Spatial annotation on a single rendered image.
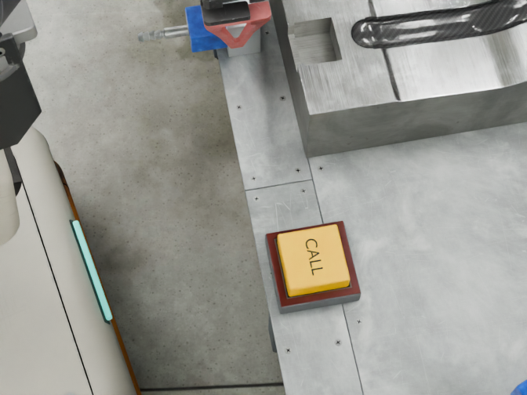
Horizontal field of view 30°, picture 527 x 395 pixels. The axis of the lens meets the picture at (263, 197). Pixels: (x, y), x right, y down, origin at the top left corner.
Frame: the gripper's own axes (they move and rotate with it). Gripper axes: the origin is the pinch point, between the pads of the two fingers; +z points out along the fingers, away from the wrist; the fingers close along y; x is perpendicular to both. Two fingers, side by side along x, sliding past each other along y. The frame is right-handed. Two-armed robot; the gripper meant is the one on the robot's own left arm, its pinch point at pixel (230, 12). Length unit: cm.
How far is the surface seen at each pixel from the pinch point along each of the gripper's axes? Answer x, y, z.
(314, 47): -7.6, -7.2, -1.6
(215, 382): 8, -16, 85
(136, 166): 17, 30, 84
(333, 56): -9.4, -8.7, -1.6
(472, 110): -22.3, -16.7, 0.4
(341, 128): -8.5, -16.7, -0.4
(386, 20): -15.2, -6.9, -3.9
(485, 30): -25.1, -9.5, -3.2
